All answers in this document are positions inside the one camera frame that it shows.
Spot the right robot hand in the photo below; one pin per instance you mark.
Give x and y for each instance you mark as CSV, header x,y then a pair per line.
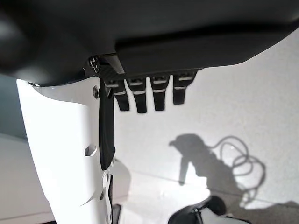
x,y
149,35

